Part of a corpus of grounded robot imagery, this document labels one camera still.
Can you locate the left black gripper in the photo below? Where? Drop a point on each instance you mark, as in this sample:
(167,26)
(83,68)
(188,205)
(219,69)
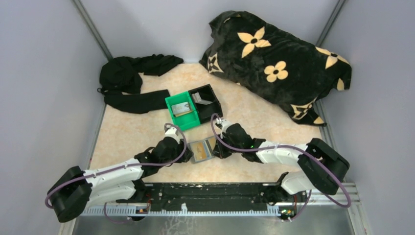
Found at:
(181,148)

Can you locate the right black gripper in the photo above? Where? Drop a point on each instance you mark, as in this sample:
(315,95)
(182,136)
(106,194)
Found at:
(219,152)

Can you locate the gold VIP card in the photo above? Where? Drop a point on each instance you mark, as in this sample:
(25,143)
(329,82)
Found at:
(200,152)

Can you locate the green plastic bin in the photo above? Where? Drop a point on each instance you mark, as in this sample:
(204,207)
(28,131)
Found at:
(187,121)

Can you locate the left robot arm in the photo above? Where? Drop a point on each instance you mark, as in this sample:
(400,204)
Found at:
(78,189)

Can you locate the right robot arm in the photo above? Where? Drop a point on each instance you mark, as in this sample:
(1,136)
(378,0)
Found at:
(320,166)

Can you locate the cards in black bin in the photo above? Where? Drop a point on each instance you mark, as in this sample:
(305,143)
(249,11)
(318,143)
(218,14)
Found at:
(198,99)

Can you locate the black plastic bin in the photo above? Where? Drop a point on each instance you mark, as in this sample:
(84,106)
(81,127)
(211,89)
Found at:
(204,112)

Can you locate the black cloth garment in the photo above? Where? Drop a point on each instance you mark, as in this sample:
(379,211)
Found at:
(121,82)

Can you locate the black floral plush blanket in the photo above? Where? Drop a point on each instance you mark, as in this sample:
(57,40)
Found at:
(274,64)

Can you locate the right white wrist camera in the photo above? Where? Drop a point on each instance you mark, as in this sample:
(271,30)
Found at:
(223,124)

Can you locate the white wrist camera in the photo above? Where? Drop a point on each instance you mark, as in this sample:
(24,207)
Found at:
(173,133)
(223,124)

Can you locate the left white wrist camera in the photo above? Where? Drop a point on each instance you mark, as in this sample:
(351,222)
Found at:
(173,133)

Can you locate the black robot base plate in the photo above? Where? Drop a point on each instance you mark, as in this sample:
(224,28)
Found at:
(221,197)

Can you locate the aluminium frame rail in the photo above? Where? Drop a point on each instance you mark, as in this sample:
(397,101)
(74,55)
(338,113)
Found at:
(315,198)

